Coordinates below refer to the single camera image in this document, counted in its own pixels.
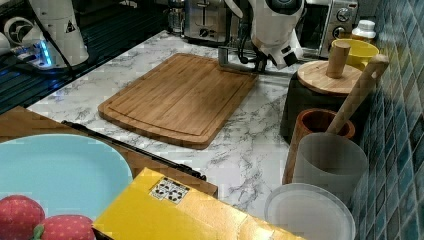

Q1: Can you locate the orange bottle white cap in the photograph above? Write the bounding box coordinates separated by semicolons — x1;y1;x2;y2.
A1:
351;20;376;43

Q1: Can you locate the wooden cutting board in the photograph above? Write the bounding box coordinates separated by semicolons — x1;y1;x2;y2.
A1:
98;53;257;149

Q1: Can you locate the red toy strawberry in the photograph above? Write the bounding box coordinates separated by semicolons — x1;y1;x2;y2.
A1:
0;195;45;240

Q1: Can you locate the yellow plastic cup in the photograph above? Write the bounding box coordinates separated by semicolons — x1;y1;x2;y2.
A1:
331;39;379;71

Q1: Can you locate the black canister with wooden lid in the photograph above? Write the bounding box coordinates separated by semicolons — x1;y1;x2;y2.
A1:
280;43;362;143

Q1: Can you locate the brown wooden utensil cup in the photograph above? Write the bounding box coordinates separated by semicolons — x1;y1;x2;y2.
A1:
282;109;357;190

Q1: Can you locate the silver toaster oven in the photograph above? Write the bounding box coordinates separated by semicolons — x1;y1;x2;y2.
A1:
296;0;358;59

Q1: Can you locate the frosted plastic cup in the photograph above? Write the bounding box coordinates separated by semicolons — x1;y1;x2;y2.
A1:
292;133;368;204

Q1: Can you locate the light blue plate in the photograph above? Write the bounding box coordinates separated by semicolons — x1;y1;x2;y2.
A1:
0;134;132;219

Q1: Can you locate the wooden utensil handle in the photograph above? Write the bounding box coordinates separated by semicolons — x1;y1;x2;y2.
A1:
326;54;389;134

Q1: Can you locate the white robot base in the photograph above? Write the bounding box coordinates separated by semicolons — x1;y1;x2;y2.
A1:
3;0;89;71

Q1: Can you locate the clear cereal jar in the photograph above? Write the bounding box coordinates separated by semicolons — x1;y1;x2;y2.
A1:
264;183;356;240

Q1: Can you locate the pink toy strawberry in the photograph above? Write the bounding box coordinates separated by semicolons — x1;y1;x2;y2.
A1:
30;215;95;240

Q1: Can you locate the silver two-slot toaster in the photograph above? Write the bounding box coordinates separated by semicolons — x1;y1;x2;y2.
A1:
183;0;228;43

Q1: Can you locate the yellow cereal box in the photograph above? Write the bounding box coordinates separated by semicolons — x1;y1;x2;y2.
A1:
93;168;304;240

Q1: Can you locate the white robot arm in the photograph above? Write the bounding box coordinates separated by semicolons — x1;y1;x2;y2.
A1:
238;0;305;69

